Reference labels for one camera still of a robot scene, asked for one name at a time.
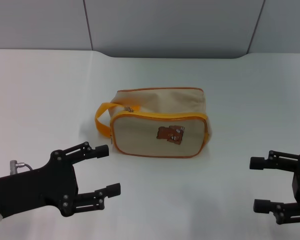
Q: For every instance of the beige bear print food bag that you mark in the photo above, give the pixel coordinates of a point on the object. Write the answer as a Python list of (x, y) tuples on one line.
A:
[(145, 135)]

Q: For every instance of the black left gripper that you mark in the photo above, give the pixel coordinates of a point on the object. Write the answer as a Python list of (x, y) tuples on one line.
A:
[(37, 187)]

